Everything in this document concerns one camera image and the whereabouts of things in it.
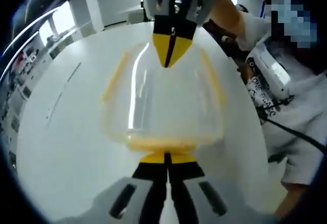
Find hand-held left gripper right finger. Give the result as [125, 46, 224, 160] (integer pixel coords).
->
[168, 153, 279, 224]

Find black chest device cable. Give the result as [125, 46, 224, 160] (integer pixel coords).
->
[259, 111, 327, 155]

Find person in white shirt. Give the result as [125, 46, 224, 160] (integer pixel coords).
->
[239, 12, 327, 186]

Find white chest device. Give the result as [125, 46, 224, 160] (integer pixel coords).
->
[245, 41, 294, 102]

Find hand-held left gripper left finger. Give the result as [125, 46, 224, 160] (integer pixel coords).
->
[57, 152, 170, 224]

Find white room pillar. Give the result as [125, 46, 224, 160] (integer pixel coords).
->
[68, 0, 105, 35]

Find clear storage box yellow latches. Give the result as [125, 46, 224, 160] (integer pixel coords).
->
[99, 41, 228, 158]

